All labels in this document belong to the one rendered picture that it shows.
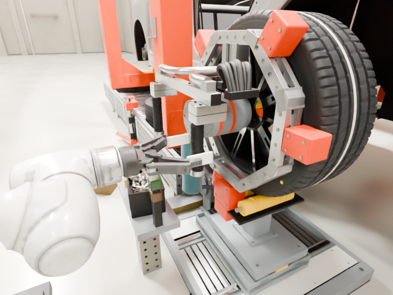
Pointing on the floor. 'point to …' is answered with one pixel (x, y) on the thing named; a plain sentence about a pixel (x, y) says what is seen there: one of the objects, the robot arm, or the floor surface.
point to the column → (149, 254)
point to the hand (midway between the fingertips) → (196, 147)
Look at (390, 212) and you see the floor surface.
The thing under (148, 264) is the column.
